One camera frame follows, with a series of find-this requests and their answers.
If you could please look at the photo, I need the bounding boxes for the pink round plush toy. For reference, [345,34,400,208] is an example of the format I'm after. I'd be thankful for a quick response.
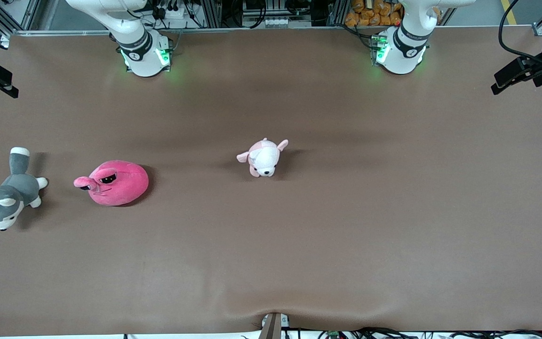
[73,160,150,207]

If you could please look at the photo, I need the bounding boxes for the grey white plush husky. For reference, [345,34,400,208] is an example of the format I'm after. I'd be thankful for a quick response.
[0,147,48,231]

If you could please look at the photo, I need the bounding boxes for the orange snack bags pile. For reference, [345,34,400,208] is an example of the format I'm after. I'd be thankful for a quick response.
[345,0,442,27]

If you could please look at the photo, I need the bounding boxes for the white power strip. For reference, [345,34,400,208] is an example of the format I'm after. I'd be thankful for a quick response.
[156,4,191,19]

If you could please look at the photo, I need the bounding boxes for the black equipment rack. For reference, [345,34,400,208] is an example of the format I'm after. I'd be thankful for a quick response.
[222,0,344,28]

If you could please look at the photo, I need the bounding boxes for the white pink plush dog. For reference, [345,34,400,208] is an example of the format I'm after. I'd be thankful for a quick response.
[236,138,289,178]

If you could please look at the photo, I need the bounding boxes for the brown table cover mat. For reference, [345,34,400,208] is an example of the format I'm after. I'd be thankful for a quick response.
[0,26,542,337]

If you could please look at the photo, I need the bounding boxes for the long black arm cable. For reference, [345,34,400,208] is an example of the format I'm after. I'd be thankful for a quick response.
[498,0,542,71]

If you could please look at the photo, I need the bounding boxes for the short aluminium frame post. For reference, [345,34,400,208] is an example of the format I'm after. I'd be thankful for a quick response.
[200,0,222,29]

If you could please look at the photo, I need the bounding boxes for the metal table clamp bracket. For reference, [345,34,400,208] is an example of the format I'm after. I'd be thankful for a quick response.
[258,312,290,339]

